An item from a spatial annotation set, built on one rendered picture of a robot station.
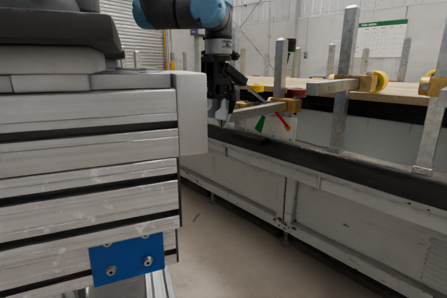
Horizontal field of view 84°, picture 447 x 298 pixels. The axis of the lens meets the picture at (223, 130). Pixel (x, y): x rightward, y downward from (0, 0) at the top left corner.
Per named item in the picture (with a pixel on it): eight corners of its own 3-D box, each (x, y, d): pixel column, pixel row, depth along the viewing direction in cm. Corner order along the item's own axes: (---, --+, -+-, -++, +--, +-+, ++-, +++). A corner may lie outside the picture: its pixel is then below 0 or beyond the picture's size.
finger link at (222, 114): (211, 130, 73) (210, 99, 71) (225, 127, 77) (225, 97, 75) (217, 132, 71) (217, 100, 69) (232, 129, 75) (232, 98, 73)
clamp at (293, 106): (294, 113, 96) (295, 100, 94) (265, 109, 105) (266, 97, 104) (301, 112, 99) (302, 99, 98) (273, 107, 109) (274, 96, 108)
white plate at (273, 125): (294, 144, 98) (295, 119, 95) (244, 131, 116) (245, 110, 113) (295, 143, 98) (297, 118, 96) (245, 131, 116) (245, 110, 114)
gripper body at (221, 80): (197, 98, 73) (196, 56, 70) (219, 96, 78) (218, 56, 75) (215, 101, 67) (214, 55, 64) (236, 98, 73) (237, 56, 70)
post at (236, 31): (234, 131, 122) (235, 26, 110) (229, 130, 124) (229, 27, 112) (239, 130, 124) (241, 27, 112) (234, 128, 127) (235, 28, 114)
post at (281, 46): (277, 156, 106) (283, 37, 94) (269, 154, 109) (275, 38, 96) (281, 154, 109) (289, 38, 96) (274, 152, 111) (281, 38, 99)
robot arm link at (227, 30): (199, -9, 63) (207, 0, 71) (200, 38, 65) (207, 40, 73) (230, -10, 61) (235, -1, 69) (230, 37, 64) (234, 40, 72)
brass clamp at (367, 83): (369, 92, 75) (372, 75, 74) (325, 89, 85) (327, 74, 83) (375, 91, 80) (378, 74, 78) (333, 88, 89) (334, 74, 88)
